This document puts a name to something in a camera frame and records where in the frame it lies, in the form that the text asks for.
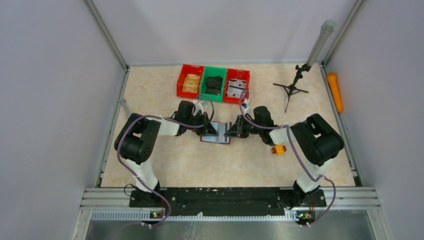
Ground black item in bin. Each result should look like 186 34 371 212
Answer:
205 76 223 96

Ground black tripod stand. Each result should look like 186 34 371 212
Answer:
273 63 312 113

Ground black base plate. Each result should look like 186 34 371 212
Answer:
129 187 327 217

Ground left red bin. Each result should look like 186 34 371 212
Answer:
176 64 205 99

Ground yellow toy brick car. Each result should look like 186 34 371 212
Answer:
271 144 287 156

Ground wooden piece in bin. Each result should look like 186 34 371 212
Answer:
182 74 200 93

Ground orange cylinder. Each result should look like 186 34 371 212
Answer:
326 72 344 113

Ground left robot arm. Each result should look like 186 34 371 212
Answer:
114 99 217 207

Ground grey cable duct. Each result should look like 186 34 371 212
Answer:
91 210 312 222

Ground red card holder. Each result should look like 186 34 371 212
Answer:
200 121 232 145

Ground green bin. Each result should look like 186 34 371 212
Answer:
199 66 227 102

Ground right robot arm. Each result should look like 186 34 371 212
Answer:
224 106 345 208

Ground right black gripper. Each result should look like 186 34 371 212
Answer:
224 115 263 139

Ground grey tube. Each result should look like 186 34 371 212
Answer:
305 19 336 68

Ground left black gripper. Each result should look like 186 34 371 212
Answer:
185 111 218 136

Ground silver credit card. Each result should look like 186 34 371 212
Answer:
203 122 230 143

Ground red bin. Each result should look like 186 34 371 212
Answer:
222 68 251 104
176 64 205 99

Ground grey small tool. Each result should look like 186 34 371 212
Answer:
118 98 133 119

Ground right red bin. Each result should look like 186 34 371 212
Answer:
222 68 251 104

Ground white cards in bin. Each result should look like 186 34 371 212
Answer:
226 78 247 98

